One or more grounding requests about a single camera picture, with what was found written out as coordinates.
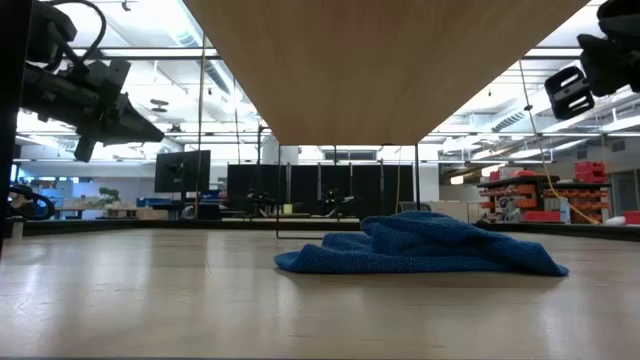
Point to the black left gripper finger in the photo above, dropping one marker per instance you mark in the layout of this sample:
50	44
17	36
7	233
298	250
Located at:
137	130
85	150

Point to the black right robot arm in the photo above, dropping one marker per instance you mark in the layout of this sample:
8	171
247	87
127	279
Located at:
622	17

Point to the background black robot arm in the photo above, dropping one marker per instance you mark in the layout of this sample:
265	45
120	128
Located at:
332	197

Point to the white plastic bottle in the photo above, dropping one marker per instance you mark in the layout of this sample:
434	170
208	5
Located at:
565	212

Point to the wooden conveyor board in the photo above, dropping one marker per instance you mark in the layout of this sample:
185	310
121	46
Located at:
380	65

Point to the blue cloth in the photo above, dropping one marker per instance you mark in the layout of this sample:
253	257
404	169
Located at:
425	250

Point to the rack with red bins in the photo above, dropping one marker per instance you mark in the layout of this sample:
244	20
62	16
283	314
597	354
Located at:
530	202

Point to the black partition wall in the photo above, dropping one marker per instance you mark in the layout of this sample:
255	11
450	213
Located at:
365	187

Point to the black monitor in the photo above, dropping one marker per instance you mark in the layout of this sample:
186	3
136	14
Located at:
182	171

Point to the round ceiling disc fixture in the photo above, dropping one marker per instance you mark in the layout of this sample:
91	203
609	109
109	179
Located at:
159	102

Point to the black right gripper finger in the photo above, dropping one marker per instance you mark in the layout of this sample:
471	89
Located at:
556	95

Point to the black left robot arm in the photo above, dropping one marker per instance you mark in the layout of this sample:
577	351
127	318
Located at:
50	30

